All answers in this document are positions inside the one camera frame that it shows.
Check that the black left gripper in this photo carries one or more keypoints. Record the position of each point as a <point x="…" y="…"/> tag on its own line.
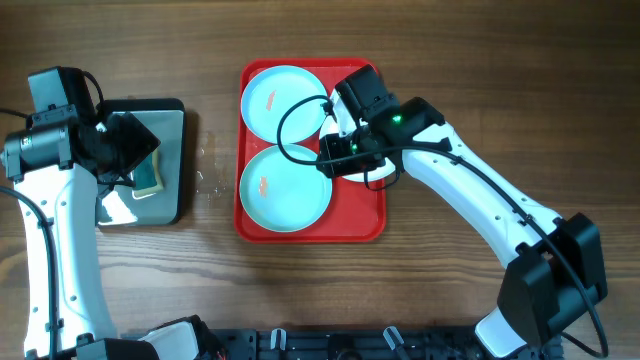
<point x="139" y="141"/>

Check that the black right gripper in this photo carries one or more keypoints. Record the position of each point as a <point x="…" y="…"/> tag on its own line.
<point x="330" y="149"/>

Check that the yellow green sponge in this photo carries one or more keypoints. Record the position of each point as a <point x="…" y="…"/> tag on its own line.
<point x="147" y="177"/>

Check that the white plate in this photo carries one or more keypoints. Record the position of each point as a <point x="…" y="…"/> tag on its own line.
<point x="343" y="124"/>

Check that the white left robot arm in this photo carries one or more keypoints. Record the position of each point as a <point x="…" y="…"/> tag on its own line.
<point x="59" y="170"/>

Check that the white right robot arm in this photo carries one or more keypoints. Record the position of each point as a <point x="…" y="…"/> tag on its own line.
<point x="554" y="267"/>

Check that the red plastic tray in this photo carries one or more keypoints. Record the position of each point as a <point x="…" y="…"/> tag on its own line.
<point x="354" y="215"/>

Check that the black metal-lined tray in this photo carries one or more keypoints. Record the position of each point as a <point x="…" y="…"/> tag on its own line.
<point x="166" y="118"/>

